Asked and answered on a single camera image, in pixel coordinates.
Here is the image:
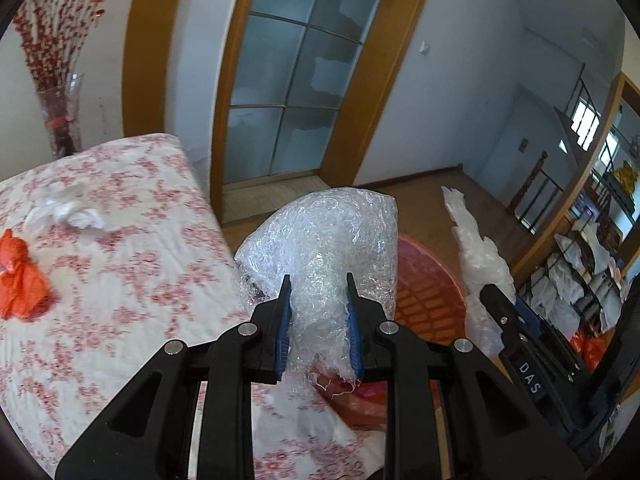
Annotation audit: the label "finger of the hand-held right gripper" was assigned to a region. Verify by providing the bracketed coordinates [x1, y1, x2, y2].
[479, 283, 527, 359]
[514, 294, 584, 382]

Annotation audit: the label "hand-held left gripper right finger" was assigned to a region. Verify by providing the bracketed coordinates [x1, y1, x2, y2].
[346, 272, 586, 480]

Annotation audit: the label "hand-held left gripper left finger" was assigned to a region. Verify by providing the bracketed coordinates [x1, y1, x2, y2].
[54, 274, 293, 480]

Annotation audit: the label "translucent white plastic film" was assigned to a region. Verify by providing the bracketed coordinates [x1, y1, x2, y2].
[441, 186, 516, 361]

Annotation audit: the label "orange plastic basket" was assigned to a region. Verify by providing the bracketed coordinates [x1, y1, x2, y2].
[307, 234, 468, 426]

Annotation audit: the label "clear bubble wrap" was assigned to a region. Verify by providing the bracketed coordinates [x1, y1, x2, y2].
[235, 187, 399, 396]

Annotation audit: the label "small orange bag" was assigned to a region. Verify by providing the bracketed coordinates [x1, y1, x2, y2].
[571, 334, 608, 372]

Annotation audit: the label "white packages on shelf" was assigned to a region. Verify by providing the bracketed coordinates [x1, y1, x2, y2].
[529, 217, 628, 333]

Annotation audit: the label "wooden display shelf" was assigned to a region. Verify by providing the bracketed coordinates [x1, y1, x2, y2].
[510, 72, 640, 341]

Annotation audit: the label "wooden stair railing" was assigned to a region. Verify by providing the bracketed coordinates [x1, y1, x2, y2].
[506, 151, 564, 236]

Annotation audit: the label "red floral tablecloth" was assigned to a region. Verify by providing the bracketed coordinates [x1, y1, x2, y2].
[0, 133, 386, 480]

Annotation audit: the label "gold figurine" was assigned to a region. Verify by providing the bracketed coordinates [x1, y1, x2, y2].
[612, 160, 640, 186]

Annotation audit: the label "bright window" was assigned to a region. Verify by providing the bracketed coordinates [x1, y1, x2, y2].
[570, 101, 602, 151]

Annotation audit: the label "frosted glass sliding door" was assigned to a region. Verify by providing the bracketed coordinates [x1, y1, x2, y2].
[222, 0, 393, 186]

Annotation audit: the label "white crumpled plastic bag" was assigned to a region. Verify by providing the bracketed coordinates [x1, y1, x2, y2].
[25, 182, 108, 233]

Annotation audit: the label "orange plastic bag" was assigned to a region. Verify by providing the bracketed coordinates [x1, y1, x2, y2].
[0, 228, 52, 320]

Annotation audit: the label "wooden doorway trim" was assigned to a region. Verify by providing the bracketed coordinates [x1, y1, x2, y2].
[122, 0, 197, 141]

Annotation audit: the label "glass vase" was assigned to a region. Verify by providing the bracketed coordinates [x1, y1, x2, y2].
[37, 74, 85, 157]

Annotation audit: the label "red berry branches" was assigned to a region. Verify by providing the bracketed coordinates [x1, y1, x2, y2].
[12, 0, 118, 92]

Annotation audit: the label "wooden sliding door frame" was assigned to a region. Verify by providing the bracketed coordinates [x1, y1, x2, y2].
[210, 0, 441, 223]

